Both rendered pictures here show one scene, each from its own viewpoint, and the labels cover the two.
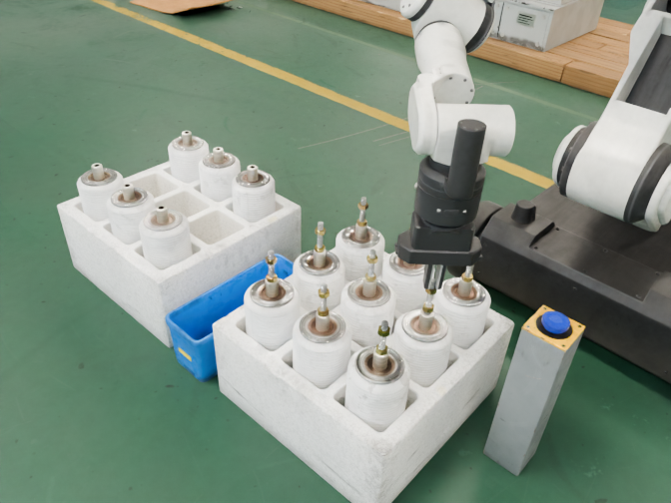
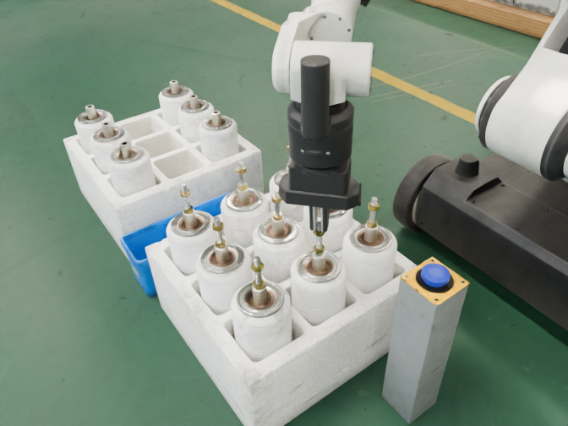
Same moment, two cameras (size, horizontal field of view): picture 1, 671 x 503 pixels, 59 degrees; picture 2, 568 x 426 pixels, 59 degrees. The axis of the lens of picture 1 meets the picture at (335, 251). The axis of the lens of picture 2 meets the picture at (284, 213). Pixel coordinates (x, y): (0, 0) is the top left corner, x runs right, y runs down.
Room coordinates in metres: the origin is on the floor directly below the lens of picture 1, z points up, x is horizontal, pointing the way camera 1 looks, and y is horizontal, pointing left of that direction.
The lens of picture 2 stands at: (0.12, -0.26, 0.85)
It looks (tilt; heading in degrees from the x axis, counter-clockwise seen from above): 38 degrees down; 15
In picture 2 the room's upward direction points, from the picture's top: 2 degrees counter-clockwise
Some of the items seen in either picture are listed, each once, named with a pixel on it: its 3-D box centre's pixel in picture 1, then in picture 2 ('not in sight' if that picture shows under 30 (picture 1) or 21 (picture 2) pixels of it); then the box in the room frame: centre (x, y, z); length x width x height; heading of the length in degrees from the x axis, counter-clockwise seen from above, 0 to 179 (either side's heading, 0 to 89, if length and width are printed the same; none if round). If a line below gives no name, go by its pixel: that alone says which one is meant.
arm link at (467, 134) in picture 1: (464, 152); (325, 91); (0.70, -0.16, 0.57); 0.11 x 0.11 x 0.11; 3
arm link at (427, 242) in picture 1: (443, 219); (319, 161); (0.72, -0.15, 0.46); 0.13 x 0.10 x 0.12; 91
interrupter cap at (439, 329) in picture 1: (424, 325); (319, 266); (0.71, -0.15, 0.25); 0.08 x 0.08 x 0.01
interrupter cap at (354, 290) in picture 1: (368, 292); (278, 231); (0.79, -0.06, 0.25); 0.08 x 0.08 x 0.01
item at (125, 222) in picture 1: (136, 233); (117, 166); (1.06, 0.43, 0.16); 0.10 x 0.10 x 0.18
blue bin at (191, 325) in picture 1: (242, 315); (193, 243); (0.92, 0.19, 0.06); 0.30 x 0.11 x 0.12; 139
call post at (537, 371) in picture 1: (529, 396); (419, 346); (0.66, -0.33, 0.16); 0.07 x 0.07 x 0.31; 50
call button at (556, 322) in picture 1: (554, 323); (434, 276); (0.66, -0.33, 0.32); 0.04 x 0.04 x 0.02
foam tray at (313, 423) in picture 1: (362, 357); (281, 291); (0.79, -0.06, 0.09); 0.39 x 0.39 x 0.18; 50
